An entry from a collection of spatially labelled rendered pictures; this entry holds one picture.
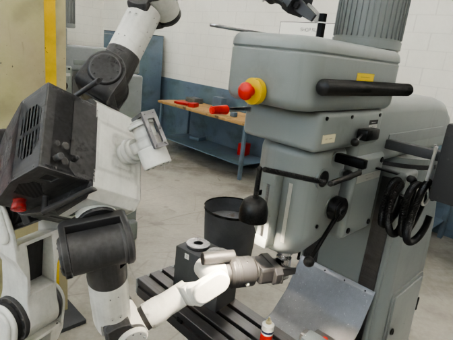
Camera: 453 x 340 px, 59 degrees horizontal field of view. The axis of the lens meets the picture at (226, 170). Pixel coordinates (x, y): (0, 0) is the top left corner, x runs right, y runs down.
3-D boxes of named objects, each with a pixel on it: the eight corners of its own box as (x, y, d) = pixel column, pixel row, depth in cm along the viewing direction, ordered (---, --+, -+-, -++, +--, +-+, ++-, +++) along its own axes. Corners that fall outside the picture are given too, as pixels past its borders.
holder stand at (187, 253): (215, 313, 145) (220, 264, 140) (172, 288, 158) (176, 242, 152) (234, 299, 155) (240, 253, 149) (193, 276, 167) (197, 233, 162)
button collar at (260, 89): (259, 106, 89) (263, 79, 88) (240, 102, 93) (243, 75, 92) (265, 106, 91) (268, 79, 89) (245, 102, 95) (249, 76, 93)
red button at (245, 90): (247, 101, 88) (249, 83, 86) (234, 98, 90) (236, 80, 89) (257, 101, 90) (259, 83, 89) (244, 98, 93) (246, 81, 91)
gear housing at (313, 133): (315, 154, 94) (323, 112, 91) (240, 133, 110) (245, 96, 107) (379, 143, 117) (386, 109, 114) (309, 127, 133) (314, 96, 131)
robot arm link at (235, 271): (243, 293, 113) (205, 298, 108) (228, 277, 122) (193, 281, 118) (246, 255, 111) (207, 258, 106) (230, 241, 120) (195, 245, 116)
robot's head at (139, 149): (131, 176, 92) (160, 163, 87) (115, 135, 92) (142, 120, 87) (149, 170, 98) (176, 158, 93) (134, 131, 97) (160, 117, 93)
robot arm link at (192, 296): (234, 286, 109) (191, 314, 106) (221, 273, 118) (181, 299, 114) (225, 268, 107) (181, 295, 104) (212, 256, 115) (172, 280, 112)
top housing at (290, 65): (301, 114, 84) (314, 34, 79) (216, 96, 101) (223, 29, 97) (394, 109, 117) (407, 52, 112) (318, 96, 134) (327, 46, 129)
